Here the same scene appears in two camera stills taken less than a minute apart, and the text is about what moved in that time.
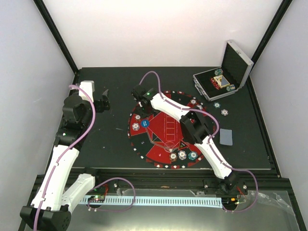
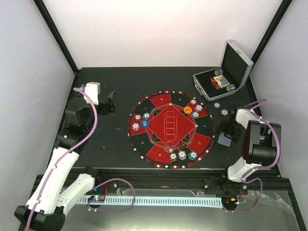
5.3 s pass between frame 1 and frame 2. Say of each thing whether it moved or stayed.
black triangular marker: stayed
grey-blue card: stayed
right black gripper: moved
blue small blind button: stayed
